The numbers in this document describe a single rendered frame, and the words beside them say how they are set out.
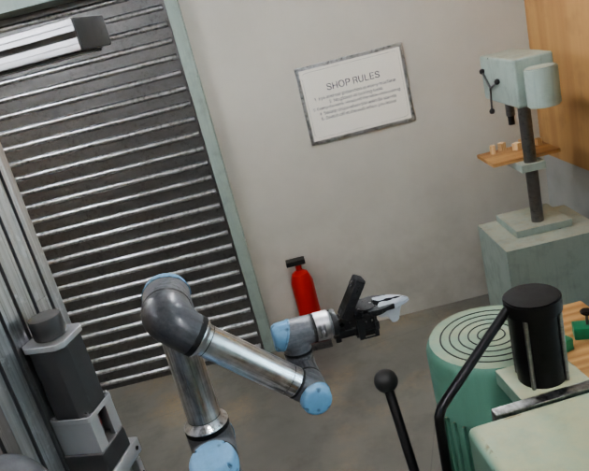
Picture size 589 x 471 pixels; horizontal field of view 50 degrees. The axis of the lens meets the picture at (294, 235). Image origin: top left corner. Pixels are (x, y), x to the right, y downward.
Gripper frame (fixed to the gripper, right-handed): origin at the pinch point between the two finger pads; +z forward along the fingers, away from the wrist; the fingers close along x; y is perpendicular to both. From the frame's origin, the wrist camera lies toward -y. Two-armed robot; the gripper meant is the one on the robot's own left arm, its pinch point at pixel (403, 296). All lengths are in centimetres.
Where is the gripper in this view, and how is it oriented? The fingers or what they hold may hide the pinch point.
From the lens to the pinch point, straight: 165.9
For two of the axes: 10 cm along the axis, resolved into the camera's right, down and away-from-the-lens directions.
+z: 9.6, -2.3, 1.3
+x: 1.9, 2.8, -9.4
